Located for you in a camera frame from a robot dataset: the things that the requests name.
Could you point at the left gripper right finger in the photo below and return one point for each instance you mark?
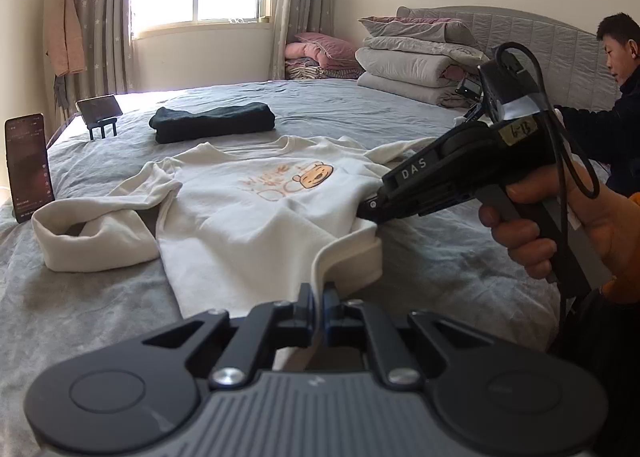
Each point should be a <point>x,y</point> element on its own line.
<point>366,327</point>

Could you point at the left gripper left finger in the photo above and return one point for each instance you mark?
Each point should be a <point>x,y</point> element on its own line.
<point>268,328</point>

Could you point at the white Winnie sweatshirt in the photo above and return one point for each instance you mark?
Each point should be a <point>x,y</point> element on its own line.
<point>233,228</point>

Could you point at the seated person in black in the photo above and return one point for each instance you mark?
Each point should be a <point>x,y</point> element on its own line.
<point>611,137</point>

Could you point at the grey quilted headboard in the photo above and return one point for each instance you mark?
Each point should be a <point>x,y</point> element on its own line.
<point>572,60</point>

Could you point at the grey bed sheet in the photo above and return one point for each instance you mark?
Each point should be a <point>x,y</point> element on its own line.
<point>150,396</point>

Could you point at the folded grey quilt stack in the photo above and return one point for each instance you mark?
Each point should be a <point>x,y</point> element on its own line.
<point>424,55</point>

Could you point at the pink pillow pile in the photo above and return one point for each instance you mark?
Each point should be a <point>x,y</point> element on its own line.
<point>314,56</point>

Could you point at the folded black garment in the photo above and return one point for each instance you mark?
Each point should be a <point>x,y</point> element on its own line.
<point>174,126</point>

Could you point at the blue phone stand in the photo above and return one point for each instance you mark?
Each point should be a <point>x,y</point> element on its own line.
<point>102,128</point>

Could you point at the upright smartphone playing video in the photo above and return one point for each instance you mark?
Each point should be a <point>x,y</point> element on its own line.
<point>28,165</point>

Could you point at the landscape phone on stand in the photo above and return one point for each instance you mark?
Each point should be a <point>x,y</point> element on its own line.
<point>96,109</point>

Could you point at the hanging pink jacket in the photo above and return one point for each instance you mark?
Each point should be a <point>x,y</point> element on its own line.
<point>65,47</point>

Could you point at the left grey star curtain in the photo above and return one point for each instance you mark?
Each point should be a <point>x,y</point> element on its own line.
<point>106,38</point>

